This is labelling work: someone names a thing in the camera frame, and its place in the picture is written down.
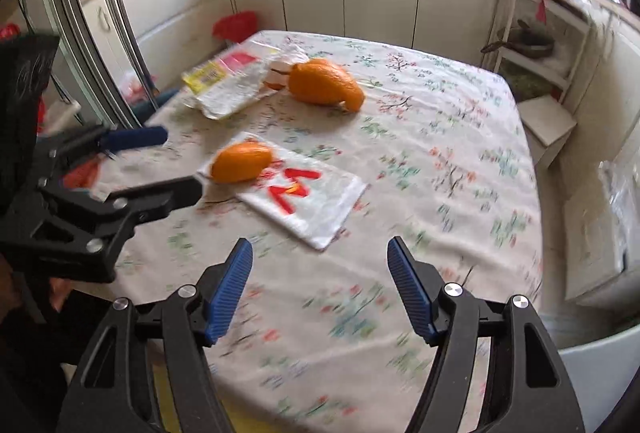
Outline clear yellow label wrapper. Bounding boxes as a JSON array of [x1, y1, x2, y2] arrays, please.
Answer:
[[181, 41, 280, 121]]

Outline metal broom handle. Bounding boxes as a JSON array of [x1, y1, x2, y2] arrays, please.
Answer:
[[106, 0, 158, 111]]

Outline floral tablecloth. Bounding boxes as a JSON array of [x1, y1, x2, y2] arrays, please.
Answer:
[[94, 31, 542, 432]]

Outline white plastic wrapper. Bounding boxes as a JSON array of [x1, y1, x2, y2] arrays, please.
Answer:
[[262, 45, 309, 90]]

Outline white rolling cart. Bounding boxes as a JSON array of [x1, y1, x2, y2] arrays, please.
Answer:
[[480, 0, 592, 102]]

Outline red lined trash bin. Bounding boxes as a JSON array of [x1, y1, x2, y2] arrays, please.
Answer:
[[213, 10, 258, 44]]

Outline white red plastic bag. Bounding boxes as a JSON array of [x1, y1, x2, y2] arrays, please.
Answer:
[[226, 132, 367, 251]]

